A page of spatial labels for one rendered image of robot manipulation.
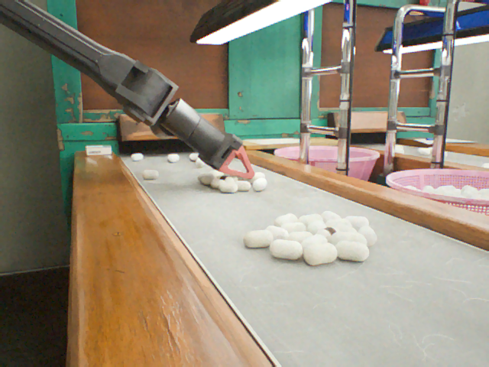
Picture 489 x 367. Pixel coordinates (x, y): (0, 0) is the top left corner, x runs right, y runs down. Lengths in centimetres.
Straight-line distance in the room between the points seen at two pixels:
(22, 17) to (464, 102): 283
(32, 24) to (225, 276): 54
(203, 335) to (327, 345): 9
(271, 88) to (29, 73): 114
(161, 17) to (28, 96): 96
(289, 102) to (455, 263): 101
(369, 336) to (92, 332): 19
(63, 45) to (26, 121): 134
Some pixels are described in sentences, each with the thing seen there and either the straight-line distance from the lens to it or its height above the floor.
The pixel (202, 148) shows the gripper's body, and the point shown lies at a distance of 75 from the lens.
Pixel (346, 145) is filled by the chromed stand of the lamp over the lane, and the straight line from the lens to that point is 82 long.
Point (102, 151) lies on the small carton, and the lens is 112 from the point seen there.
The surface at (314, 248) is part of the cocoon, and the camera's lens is 42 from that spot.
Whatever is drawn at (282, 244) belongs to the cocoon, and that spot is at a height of 76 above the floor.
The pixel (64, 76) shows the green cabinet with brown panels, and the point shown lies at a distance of 123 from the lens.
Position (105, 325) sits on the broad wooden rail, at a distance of 29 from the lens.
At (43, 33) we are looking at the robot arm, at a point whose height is 101.
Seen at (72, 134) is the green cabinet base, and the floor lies 81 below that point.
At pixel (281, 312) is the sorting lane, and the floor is 74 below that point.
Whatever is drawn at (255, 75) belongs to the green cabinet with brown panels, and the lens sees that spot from 135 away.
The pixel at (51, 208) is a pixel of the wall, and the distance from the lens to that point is 214.
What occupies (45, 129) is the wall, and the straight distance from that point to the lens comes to 208.
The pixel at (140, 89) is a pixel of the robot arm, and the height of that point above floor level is 92.
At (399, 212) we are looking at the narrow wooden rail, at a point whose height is 75.
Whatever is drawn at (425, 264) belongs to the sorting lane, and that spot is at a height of 74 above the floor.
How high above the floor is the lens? 90
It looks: 11 degrees down
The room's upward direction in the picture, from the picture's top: straight up
